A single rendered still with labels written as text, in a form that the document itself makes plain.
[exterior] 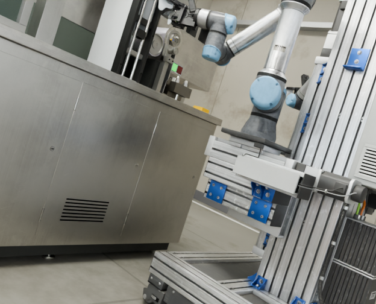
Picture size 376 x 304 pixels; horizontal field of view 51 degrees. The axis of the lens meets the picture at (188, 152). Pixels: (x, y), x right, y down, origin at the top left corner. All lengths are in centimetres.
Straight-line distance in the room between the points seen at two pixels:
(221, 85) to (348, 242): 402
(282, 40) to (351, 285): 96
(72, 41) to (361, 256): 179
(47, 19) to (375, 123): 145
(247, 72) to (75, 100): 378
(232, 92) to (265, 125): 367
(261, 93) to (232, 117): 368
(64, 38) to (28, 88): 81
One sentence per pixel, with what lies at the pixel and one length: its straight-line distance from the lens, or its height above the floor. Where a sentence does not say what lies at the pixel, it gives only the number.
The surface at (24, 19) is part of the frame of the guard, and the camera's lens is 162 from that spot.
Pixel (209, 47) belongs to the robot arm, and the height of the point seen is 110.
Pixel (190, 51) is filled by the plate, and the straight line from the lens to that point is 305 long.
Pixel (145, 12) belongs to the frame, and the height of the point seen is 126.
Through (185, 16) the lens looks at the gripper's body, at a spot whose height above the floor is 120.
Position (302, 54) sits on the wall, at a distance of 496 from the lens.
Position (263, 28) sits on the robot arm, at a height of 126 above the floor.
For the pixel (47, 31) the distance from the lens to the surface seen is 199.
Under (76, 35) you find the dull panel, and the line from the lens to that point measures 240.
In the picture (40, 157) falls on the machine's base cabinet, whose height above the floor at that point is 47.
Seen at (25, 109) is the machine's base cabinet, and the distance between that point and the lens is 161.
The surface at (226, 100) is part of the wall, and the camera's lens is 533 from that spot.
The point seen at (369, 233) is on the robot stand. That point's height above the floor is 60.
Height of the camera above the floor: 73
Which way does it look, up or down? 2 degrees down
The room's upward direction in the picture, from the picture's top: 18 degrees clockwise
